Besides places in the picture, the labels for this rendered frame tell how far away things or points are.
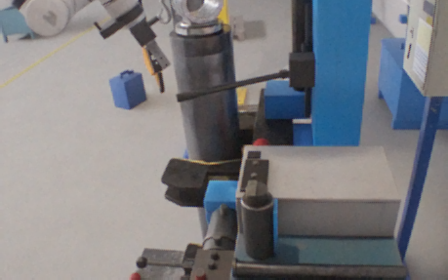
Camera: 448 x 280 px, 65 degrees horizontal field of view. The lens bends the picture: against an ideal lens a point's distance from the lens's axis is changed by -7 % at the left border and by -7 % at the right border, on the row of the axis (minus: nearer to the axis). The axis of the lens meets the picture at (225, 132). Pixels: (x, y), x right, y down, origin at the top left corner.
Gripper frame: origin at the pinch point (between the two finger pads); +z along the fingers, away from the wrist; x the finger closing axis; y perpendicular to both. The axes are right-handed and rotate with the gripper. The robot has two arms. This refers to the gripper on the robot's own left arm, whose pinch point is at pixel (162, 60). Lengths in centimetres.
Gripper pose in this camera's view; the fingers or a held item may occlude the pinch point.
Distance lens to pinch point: 106.2
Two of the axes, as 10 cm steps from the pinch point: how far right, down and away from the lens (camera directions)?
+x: -3.4, -4.5, 8.3
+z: 4.8, 6.8, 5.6
